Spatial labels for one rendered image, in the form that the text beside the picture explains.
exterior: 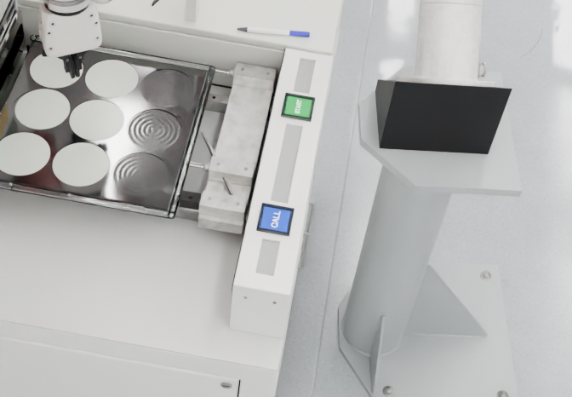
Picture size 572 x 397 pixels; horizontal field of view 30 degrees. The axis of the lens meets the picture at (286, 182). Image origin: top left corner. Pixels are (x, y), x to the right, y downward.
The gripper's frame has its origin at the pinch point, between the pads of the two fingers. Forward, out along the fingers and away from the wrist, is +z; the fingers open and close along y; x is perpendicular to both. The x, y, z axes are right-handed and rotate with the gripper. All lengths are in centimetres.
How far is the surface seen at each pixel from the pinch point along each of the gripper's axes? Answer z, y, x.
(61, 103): 10.1, -2.5, 0.8
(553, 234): 99, 131, -10
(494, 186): 18, 71, -39
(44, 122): 10.2, -6.7, -2.5
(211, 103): 15.7, 25.9, -3.3
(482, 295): 98, 100, -21
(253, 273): 5, 15, -50
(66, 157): 10.4, -5.3, -11.8
